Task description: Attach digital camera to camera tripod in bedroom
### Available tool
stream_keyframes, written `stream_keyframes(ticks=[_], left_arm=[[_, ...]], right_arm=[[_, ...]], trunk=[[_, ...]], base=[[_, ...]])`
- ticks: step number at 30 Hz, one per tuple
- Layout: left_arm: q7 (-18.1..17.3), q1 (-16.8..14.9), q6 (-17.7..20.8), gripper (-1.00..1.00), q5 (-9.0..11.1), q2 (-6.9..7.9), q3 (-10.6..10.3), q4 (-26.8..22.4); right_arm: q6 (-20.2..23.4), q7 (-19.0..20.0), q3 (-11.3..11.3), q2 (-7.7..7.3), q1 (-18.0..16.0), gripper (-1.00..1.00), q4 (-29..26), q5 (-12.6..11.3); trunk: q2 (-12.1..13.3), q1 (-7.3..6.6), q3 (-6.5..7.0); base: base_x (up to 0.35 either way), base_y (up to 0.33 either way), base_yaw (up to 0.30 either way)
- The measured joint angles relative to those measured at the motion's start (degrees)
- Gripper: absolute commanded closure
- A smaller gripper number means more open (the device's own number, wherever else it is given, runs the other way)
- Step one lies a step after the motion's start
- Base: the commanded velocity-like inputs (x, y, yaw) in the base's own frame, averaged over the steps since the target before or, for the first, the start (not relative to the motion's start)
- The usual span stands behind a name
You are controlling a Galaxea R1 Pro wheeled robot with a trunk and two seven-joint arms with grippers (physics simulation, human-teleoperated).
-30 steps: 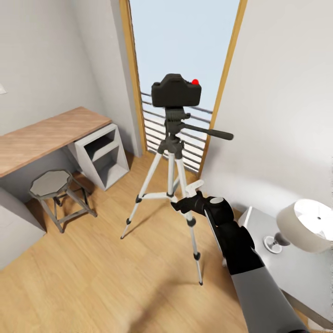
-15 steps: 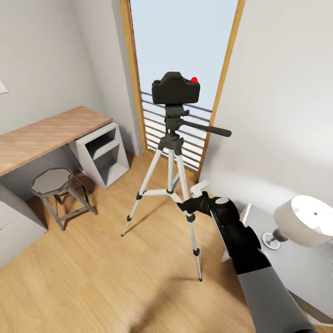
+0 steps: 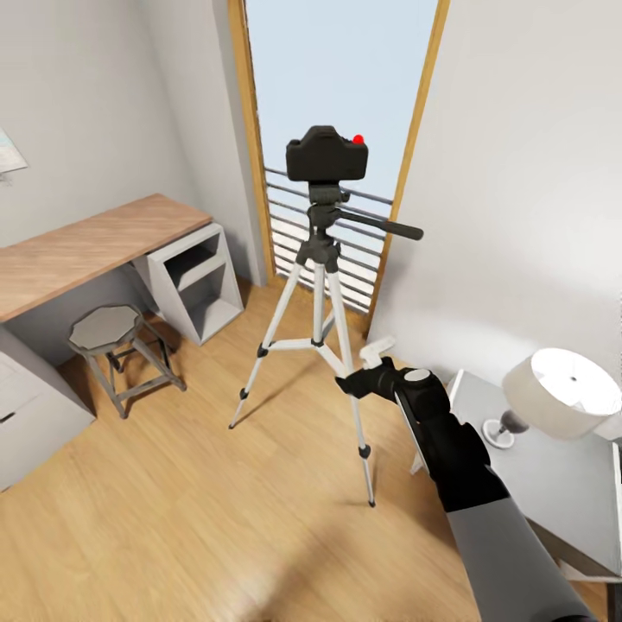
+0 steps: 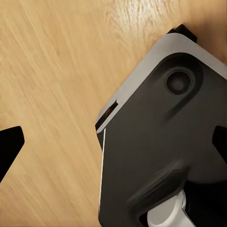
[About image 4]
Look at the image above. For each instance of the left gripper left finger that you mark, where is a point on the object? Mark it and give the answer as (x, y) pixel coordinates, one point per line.
(11, 142)

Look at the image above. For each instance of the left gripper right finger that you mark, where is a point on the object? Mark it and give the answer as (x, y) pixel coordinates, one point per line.
(219, 140)

